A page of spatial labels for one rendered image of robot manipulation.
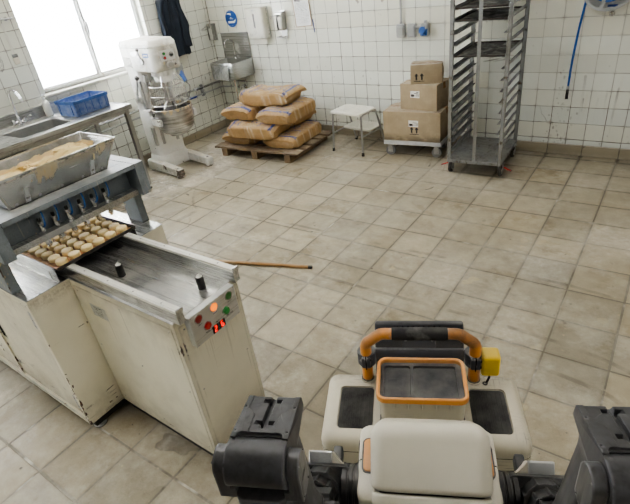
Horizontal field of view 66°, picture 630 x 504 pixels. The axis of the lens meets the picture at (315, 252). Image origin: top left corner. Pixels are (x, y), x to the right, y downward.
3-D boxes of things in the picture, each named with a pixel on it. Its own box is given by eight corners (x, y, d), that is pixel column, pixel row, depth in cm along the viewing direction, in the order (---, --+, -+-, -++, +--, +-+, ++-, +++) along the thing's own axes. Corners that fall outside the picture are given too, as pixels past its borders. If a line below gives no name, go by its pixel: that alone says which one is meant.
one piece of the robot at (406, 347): (361, 391, 151) (358, 320, 148) (480, 394, 144) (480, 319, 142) (358, 407, 140) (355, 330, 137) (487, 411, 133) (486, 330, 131)
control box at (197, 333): (191, 345, 185) (182, 316, 178) (234, 309, 201) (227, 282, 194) (198, 348, 183) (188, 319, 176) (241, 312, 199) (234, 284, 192)
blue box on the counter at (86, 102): (77, 117, 456) (72, 102, 449) (58, 116, 471) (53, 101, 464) (112, 105, 484) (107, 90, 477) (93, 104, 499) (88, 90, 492)
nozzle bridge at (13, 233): (-12, 282, 216) (-51, 214, 199) (123, 212, 265) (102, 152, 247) (25, 302, 199) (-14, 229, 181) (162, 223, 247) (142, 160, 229)
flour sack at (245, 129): (225, 138, 563) (221, 123, 554) (246, 126, 593) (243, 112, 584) (276, 142, 529) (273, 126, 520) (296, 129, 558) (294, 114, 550)
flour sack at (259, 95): (236, 107, 560) (233, 92, 551) (256, 96, 590) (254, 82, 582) (290, 108, 527) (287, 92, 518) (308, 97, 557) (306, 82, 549)
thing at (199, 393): (127, 409, 255) (61, 267, 209) (177, 367, 278) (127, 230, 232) (223, 471, 217) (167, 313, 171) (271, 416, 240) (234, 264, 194)
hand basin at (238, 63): (281, 100, 626) (267, 5, 569) (262, 108, 600) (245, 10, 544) (225, 97, 678) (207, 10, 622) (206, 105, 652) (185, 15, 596)
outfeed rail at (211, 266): (-1, 202, 301) (-6, 192, 297) (4, 200, 303) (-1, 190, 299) (236, 283, 192) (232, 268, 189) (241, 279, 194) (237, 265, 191)
